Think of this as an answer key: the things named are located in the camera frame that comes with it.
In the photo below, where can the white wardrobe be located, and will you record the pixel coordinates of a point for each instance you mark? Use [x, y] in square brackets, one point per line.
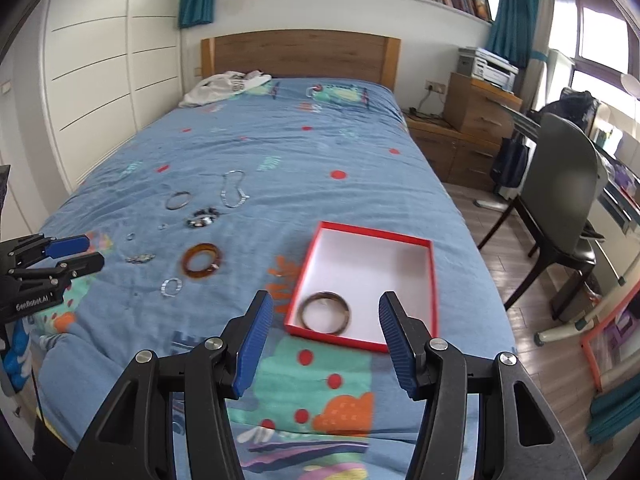
[110, 68]

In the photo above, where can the grey green chair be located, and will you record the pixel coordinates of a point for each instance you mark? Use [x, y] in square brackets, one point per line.
[563, 180]

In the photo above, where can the wooden headboard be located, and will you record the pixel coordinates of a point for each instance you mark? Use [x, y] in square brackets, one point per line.
[304, 53]

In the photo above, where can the dark tortoiseshell bangle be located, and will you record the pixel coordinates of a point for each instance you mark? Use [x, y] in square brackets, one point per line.
[325, 313]

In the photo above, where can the right teal curtain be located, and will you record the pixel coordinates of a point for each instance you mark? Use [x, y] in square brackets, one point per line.
[512, 33]

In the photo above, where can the white printer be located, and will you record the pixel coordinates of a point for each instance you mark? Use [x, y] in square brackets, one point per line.
[481, 64]

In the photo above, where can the low wooden nightstand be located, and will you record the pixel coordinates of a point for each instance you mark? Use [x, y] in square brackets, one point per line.
[456, 157]

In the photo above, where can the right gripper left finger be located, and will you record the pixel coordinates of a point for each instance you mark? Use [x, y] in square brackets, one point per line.
[249, 340]

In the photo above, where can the blue patterned bedspread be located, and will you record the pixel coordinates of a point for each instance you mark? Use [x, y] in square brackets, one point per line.
[264, 169]

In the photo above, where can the white garment on bed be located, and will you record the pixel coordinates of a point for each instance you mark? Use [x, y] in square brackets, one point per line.
[223, 86]

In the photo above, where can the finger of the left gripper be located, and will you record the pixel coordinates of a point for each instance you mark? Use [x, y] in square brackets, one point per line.
[83, 265]
[57, 248]

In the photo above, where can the amber resin bangle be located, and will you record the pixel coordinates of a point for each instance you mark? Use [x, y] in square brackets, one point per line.
[201, 261]

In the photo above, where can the dark hanging bag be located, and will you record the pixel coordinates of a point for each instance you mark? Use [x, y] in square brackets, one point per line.
[509, 166]

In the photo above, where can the red white jewelry box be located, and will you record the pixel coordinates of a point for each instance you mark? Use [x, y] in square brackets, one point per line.
[360, 264]

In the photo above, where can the wall power socket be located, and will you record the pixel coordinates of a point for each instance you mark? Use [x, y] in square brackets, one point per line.
[436, 87]

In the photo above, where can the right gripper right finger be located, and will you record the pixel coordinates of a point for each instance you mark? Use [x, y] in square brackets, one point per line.
[396, 329]

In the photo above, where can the thin silver bangle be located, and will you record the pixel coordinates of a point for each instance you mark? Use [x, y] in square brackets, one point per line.
[178, 200]

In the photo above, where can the wooden drawer cabinet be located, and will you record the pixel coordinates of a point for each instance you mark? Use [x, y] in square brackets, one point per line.
[478, 109]

